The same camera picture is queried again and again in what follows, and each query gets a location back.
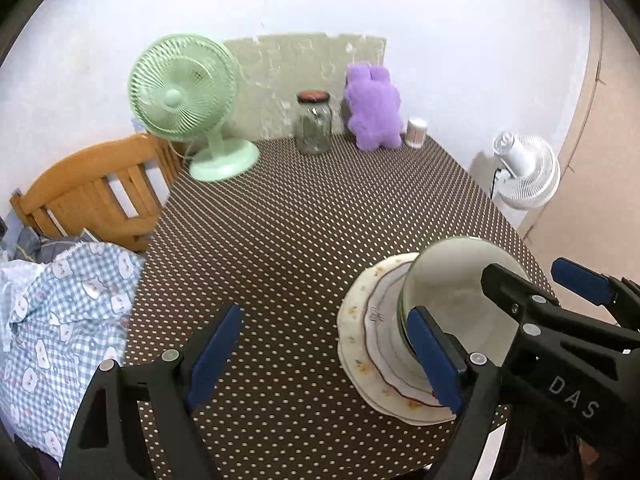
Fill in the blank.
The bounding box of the large yellow flower plate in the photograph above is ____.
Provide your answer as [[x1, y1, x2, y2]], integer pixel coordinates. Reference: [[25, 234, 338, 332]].
[[336, 252, 454, 426]]

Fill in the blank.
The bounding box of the red pattern white plate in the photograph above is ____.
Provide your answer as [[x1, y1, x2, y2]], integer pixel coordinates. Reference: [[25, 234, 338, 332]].
[[363, 261, 442, 408]]

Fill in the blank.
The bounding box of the orange wooden chair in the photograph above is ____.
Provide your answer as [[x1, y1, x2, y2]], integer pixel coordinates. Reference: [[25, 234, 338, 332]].
[[11, 133, 181, 252]]

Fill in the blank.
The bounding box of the glass jar with dark lid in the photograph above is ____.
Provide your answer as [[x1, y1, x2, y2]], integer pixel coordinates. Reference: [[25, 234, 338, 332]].
[[294, 90, 333, 155]]

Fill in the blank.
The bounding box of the purple plush toy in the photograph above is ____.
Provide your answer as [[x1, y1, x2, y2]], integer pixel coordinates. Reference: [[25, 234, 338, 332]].
[[344, 63, 402, 152]]

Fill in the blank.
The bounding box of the grey ceramic bowl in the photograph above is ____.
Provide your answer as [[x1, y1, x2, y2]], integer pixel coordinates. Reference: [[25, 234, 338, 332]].
[[397, 236, 529, 365]]

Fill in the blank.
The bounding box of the blue checkered cloth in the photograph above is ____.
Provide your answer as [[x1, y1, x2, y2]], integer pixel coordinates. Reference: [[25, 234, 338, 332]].
[[1, 242, 144, 460]]

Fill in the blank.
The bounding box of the brown polka dot tablecloth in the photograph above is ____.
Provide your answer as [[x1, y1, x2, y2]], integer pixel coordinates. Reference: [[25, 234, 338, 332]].
[[126, 139, 547, 479]]

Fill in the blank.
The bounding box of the green fan white cable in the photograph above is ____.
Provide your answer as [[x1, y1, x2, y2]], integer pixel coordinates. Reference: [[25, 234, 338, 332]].
[[169, 136, 202, 164]]

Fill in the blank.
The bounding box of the green desk fan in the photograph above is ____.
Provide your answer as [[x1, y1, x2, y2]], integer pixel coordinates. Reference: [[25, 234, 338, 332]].
[[128, 34, 259, 182]]

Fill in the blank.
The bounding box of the grey dark cloth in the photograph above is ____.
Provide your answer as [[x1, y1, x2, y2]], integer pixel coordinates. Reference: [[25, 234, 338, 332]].
[[1, 226, 84, 263]]

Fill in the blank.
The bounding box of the green elephant pattern cloth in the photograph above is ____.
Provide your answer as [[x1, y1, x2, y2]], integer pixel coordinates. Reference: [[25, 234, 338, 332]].
[[224, 34, 386, 141]]

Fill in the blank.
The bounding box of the white clip fan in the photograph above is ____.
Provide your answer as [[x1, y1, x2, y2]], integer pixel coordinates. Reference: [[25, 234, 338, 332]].
[[492, 131, 561, 210]]

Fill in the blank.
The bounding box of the toothpick container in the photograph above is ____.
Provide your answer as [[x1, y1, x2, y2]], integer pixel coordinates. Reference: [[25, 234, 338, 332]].
[[405, 117, 428, 148]]

